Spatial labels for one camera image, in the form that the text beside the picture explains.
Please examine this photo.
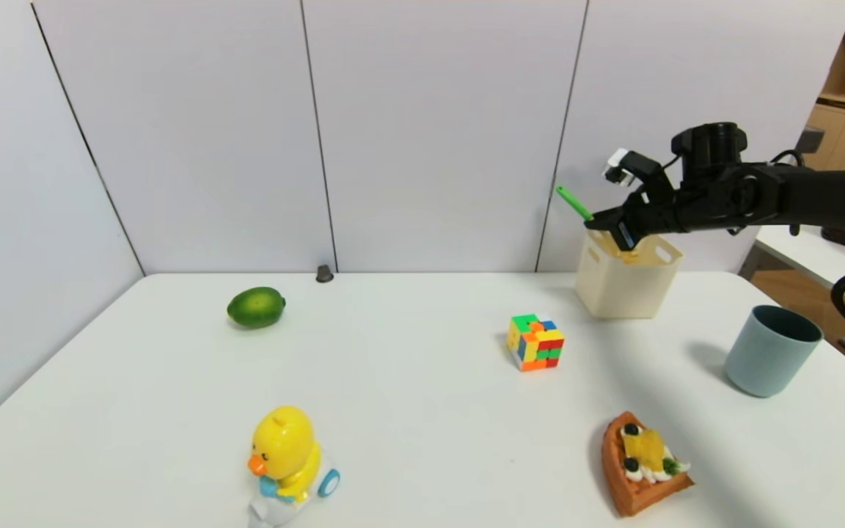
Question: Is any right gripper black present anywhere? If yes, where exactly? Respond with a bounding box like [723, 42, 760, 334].
[583, 192, 692, 252]

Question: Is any white side table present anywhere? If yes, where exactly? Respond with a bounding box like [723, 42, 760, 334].
[738, 226, 845, 300]

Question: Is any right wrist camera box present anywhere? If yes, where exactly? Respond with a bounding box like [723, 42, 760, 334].
[602, 149, 676, 208]

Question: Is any toy fruit cake slice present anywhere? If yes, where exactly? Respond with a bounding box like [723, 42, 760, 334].
[601, 411, 695, 518]

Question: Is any green handled wooden brush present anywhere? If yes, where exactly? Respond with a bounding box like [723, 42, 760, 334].
[556, 186, 594, 221]

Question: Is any white plastic box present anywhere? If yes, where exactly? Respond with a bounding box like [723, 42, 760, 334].
[575, 231, 684, 320]

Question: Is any green mango fruit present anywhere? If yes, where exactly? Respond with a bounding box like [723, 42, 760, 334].
[227, 287, 287, 329]

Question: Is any colourful puzzle cube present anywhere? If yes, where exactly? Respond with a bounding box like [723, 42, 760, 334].
[507, 314, 566, 372]

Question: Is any yellow duck toy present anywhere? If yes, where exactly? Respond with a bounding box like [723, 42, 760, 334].
[248, 406, 343, 527]

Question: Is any grey-blue cup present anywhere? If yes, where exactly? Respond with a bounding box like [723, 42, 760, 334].
[725, 305, 824, 398]

